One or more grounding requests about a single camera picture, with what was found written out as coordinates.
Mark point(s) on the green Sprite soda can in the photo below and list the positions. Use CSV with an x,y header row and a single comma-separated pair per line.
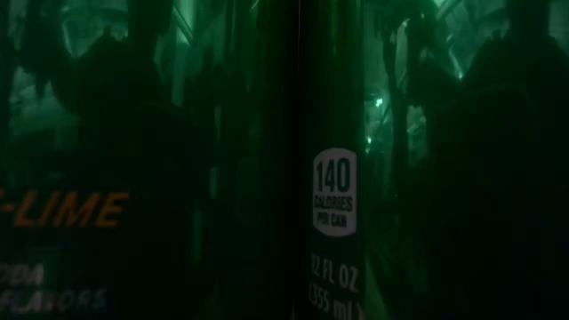
x,y
333,191
489,178

